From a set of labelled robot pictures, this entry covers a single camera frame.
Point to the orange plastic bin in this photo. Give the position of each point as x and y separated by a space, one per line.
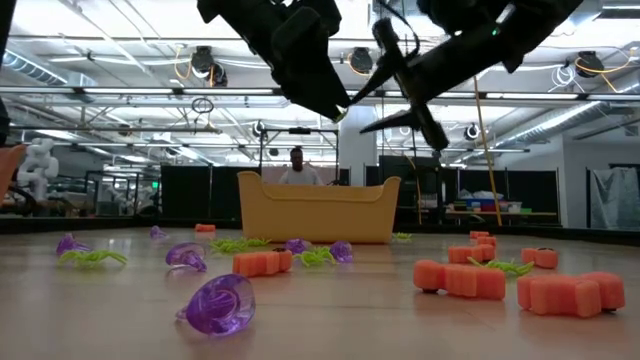
7 170

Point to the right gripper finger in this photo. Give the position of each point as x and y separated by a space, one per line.
405 119
385 80

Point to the translucent purple witch hat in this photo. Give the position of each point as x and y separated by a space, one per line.
186 256
341 251
220 305
297 246
156 233
67 246

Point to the wooden work table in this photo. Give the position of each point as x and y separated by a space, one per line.
500 214

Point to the white hanging cloth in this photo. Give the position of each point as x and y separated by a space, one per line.
612 197

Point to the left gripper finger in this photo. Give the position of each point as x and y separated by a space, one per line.
310 75

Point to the black partition panel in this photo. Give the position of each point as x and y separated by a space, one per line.
185 195
530 187

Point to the person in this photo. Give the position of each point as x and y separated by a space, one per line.
300 175

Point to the black cabinet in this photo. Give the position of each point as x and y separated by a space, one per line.
400 190

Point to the yellow plastic bin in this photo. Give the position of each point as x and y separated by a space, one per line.
320 220

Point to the white humanoid robot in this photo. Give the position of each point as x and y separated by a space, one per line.
37 170

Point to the black gantry frame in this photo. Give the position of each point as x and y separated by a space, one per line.
300 131

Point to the orange foam pumpkin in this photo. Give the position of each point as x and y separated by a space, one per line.
479 235
467 255
542 259
565 297
487 242
260 264
460 282
205 228

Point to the blue storage box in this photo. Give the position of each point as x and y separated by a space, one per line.
480 203

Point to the white square building column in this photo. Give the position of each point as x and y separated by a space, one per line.
350 160

